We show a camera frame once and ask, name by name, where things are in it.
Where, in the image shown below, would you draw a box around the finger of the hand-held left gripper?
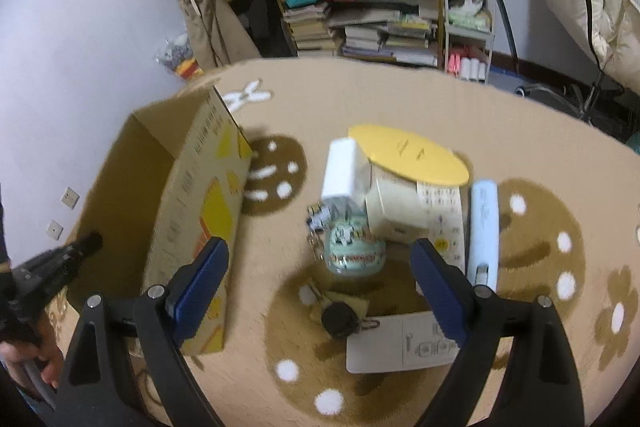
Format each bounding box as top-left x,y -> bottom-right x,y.
47,232 -> 104,279

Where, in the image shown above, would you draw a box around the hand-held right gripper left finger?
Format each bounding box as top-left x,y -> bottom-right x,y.
52,236 -> 231,427

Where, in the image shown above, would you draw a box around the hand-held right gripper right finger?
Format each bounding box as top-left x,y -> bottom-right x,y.
410,238 -> 586,427

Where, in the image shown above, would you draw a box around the white printed card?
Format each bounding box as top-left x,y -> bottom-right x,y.
346,309 -> 463,374

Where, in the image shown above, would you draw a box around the light blue tube case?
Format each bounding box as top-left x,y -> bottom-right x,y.
465,179 -> 500,293

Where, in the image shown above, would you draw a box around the tan cloth pouch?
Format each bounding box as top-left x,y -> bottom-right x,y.
302,279 -> 371,325

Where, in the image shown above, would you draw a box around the cream cardboard box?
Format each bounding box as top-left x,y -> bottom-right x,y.
364,167 -> 441,244

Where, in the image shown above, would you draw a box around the black round object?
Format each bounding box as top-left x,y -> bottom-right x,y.
321,302 -> 360,339

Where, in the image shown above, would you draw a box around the cardboard box with yellow print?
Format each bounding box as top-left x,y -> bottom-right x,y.
67,86 -> 253,358

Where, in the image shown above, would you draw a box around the person's left hand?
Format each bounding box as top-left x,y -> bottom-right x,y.
0,307 -> 66,392

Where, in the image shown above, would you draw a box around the printed paper strip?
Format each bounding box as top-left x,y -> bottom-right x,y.
416,179 -> 471,268

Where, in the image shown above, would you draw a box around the yellow oval disc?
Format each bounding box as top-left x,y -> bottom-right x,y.
347,124 -> 471,186

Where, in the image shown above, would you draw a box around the tall white box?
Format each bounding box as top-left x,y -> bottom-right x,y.
320,138 -> 373,208

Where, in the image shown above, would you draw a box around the beige rug with brown cookies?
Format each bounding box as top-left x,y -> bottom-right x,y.
50,57 -> 640,427

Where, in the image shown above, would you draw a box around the colourful snack packets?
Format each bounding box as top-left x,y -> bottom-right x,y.
155,34 -> 203,80

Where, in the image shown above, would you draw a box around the pink and white bottles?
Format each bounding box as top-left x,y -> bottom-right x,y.
447,52 -> 488,82

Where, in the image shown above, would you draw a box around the black metal stand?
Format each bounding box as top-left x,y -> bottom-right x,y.
515,79 -> 628,130

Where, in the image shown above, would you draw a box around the white rolling cart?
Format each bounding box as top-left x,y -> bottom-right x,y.
442,0 -> 497,84

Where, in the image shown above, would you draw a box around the beige hanging cloth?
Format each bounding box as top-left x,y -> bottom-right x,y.
182,0 -> 261,68

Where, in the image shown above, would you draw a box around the pile of books and papers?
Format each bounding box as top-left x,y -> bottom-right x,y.
327,0 -> 441,66

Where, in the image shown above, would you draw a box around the light green package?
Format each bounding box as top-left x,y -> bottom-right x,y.
447,9 -> 492,32

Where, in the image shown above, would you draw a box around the stack of old books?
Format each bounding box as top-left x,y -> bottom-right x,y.
282,4 -> 337,58

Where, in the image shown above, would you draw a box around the fluffy plush toy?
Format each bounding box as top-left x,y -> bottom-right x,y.
450,0 -> 488,15

